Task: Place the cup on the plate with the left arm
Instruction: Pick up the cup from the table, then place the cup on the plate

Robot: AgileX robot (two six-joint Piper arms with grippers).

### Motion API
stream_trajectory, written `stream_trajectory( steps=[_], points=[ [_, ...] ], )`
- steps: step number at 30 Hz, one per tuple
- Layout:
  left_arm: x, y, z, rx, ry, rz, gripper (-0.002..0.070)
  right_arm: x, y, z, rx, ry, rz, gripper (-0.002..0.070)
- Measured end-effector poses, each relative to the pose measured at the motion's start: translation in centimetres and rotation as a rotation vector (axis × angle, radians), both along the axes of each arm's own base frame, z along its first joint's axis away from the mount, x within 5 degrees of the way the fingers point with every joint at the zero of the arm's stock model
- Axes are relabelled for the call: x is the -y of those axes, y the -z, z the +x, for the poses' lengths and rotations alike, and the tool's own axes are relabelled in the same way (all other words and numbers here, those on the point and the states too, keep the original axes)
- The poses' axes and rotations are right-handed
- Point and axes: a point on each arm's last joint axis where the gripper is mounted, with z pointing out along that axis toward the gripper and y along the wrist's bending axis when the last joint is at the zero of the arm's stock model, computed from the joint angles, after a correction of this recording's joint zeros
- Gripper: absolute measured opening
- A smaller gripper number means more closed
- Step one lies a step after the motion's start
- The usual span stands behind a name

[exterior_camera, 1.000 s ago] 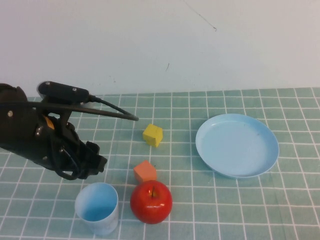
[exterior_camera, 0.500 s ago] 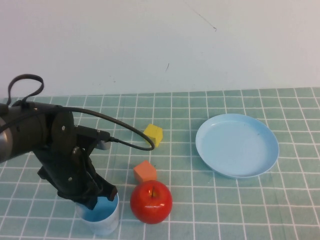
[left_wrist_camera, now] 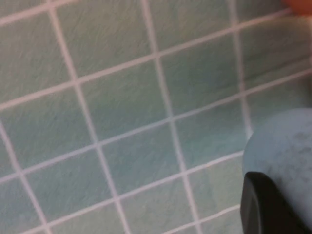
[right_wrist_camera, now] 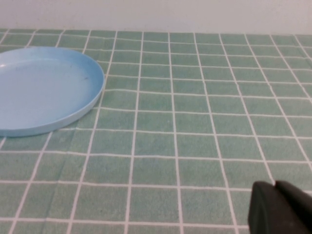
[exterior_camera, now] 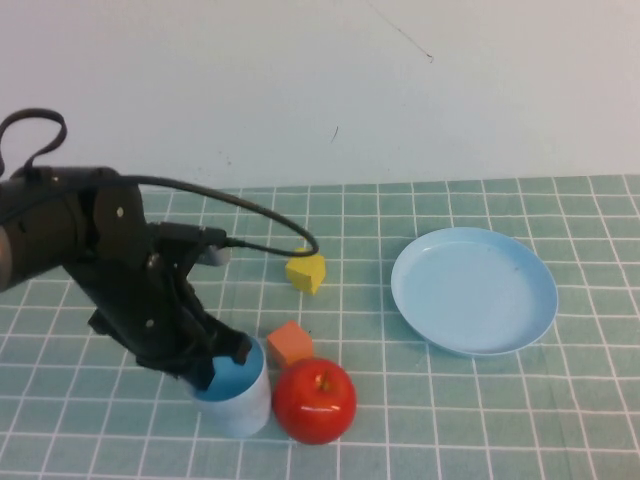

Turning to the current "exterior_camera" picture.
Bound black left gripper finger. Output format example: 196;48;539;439
233;333;253;367
187;355;218;393

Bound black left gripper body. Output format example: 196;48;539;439
67;222;247;385

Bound light blue plastic cup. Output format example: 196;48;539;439
192;333;273;440

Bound red apple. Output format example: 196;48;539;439
272;357;358;446

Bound light blue plastic plate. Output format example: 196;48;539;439
390;226;560;357

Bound orange foam cube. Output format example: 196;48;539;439
266;321;315;370

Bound yellow foam cube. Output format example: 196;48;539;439
284;247;328;296

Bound green checked tablecloth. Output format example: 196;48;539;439
0;173;640;480

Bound black camera cable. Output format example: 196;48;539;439
0;108;321;259

